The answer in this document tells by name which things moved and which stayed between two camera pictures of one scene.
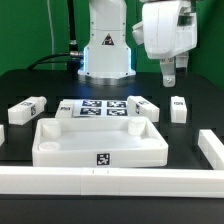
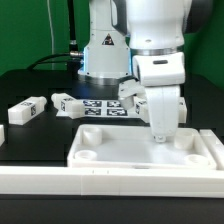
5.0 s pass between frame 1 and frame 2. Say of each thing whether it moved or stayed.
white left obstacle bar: stayed
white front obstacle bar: stayed
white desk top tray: moved
